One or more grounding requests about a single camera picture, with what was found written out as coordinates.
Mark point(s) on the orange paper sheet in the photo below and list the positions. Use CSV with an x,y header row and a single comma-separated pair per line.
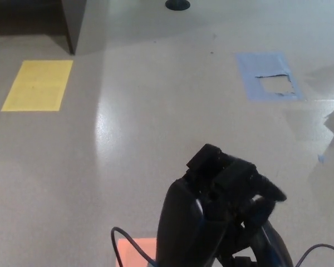
x,y
133,251

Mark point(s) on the yellow paper sheet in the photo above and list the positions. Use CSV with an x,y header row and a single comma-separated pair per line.
x,y
37,84

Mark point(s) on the blue tape floor patch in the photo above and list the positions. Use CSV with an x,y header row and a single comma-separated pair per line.
x,y
260,65

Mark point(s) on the small blue tape piece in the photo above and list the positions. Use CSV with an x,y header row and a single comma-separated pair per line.
x,y
322,158

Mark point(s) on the black round floor base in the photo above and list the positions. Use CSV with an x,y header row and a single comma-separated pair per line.
x,y
177,3

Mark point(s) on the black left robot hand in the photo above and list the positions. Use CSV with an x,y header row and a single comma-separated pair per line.
x,y
181,222

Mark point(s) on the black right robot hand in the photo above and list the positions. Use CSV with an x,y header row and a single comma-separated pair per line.
x,y
267,242

